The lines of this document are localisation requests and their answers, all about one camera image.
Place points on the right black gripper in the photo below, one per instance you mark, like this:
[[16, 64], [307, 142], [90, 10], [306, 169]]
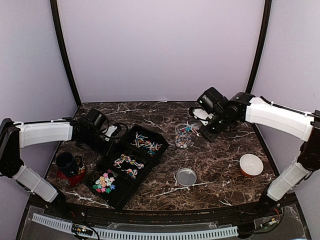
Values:
[[211, 136]]

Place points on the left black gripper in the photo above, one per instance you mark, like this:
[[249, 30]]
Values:
[[105, 151]]

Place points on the clear plastic jar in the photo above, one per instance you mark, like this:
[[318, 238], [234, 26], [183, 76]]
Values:
[[183, 139]]

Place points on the black bin with small candies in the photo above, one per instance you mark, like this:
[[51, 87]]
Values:
[[135, 154]]

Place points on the black bin with flower candies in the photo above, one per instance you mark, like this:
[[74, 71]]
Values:
[[124, 187]]

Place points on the black bin with lollipops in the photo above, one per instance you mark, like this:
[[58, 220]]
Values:
[[154, 136]]

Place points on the silver jar lid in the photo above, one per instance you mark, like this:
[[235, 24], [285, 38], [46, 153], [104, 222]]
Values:
[[186, 177]]

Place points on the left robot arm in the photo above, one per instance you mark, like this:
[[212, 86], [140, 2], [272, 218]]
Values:
[[17, 137]]

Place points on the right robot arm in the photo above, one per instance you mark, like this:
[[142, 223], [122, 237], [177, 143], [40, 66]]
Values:
[[302, 124]]

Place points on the pile of flower candies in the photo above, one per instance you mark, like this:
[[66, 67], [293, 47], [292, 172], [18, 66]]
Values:
[[105, 183]]

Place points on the pile of small candies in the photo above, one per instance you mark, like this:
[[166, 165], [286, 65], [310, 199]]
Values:
[[128, 165]]

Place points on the dark blue mug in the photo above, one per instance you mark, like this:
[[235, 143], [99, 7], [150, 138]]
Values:
[[68, 164]]

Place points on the orange and white bowl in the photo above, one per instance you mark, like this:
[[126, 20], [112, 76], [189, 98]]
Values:
[[251, 165]]

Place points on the red floral saucer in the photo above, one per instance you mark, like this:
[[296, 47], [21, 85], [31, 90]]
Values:
[[71, 181]]

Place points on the pile of lollipops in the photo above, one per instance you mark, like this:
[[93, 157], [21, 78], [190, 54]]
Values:
[[143, 142]]

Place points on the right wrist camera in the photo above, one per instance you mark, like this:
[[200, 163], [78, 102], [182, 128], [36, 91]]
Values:
[[211, 102]]

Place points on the black front rail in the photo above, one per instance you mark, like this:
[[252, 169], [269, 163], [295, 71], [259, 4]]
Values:
[[98, 216]]

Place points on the white slotted cable duct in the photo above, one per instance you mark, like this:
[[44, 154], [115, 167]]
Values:
[[97, 233]]

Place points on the left black frame post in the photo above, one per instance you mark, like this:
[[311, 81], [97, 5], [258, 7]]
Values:
[[63, 51]]

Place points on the black frame post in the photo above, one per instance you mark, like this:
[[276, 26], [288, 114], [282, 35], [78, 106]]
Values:
[[63, 51], [260, 46]]

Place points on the right black frame post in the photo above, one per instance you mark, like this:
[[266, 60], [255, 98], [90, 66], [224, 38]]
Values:
[[260, 46]]

